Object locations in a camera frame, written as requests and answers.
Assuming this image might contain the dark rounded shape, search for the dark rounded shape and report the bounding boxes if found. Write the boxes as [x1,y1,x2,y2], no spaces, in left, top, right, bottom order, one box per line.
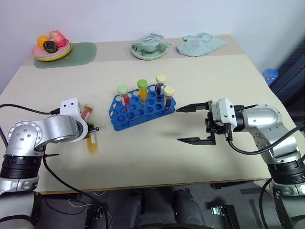
[110,189,144,229]
[171,187,207,229]

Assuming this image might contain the green placemat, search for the green placemat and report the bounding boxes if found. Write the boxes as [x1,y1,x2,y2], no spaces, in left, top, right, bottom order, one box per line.
[33,42,97,69]

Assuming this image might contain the black cable under right arm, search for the black cable under right arm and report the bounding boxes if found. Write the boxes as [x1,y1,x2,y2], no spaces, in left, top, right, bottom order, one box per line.
[258,178,274,229]

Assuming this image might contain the orange tube green cap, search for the orange tube green cap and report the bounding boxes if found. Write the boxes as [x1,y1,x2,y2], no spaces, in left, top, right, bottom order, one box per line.
[136,79,149,107]

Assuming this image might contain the black box under table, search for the black box under table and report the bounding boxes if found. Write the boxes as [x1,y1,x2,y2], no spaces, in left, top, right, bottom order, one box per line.
[85,207,108,229]

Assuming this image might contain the dark tube yellow cap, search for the dark tube yellow cap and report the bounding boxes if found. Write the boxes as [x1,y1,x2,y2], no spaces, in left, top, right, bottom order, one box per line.
[163,85,175,108]
[155,74,168,95]

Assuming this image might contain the pale teal cloth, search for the pale teal cloth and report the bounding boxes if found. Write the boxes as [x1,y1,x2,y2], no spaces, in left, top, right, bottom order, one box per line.
[175,32,228,58]

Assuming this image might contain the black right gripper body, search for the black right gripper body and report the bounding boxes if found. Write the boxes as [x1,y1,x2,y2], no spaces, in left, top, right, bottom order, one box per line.
[205,100,230,146]

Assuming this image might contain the orange toy fruit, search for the orange toy fruit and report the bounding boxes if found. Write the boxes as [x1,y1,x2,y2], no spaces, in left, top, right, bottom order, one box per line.
[37,35,51,50]

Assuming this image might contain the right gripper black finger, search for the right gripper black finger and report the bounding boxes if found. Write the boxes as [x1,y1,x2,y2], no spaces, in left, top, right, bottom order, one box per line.
[175,102,210,114]
[177,137,213,146]

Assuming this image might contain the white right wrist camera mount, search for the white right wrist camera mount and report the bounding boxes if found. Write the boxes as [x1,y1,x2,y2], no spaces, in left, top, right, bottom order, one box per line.
[211,97,239,126]

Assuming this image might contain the blue test tube rack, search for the blue test tube rack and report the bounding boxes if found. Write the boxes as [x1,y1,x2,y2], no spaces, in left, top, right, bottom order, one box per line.
[109,84,177,132]

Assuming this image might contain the black chair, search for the black chair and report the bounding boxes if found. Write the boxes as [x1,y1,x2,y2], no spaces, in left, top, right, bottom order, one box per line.
[271,44,305,106]

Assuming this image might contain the black and metal bracket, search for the black and metal bracket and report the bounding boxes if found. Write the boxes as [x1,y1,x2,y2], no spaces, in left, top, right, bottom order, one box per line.
[210,204,240,229]

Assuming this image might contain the pink plate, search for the pink plate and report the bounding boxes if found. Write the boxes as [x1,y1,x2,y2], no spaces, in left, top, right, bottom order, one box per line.
[32,39,71,59]

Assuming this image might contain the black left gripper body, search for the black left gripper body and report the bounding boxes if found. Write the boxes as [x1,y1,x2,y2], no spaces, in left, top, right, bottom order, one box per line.
[86,121,100,134]

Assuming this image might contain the red tube pale green cap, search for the red tube pale green cap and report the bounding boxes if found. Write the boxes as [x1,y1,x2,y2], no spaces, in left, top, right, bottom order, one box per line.
[116,84,131,107]

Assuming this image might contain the yellow plate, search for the yellow plate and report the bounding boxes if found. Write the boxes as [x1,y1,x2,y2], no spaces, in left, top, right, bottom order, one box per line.
[34,43,73,62]

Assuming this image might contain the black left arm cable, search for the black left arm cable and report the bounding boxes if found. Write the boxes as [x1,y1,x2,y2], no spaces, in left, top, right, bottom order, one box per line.
[0,104,61,146]

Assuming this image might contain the yellow liquid test tube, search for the yellow liquid test tube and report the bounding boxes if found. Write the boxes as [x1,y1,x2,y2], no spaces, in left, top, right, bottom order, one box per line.
[86,133,99,154]

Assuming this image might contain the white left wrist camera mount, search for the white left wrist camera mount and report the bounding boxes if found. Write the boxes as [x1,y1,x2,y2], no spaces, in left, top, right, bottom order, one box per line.
[59,97,83,123]

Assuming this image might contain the blue bottle cap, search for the blue bottle cap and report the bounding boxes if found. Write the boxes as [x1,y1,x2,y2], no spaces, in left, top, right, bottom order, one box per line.
[262,68,279,84]

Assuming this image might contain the red test tube green cap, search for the red test tube green cap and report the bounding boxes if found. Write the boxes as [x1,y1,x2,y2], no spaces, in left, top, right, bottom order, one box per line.
[81,104,95,121]

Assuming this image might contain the clear plastic bag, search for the clear plastic bag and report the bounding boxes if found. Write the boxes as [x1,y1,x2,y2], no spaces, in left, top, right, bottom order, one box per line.
[132,33,173,53]

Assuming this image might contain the black and green toy food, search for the black and green toy food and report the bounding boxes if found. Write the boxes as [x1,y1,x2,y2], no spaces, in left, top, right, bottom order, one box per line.
[43,41,58,52]

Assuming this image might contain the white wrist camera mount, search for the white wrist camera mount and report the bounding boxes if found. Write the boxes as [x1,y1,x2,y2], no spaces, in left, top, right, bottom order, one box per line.
[211,97,239,126]
[59,97,83,123]

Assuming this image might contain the black cable hanging off table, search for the black cable hanging off table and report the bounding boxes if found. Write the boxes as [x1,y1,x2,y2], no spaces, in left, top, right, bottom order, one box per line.
[42,153,109,229]

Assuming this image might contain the pink toy food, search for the pink toy food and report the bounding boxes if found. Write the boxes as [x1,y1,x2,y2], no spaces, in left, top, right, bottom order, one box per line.
[48,30,66,48]

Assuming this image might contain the pale green plate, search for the pale green plate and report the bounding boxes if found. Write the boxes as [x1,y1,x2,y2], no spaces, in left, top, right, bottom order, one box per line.
[130,42,167,61]

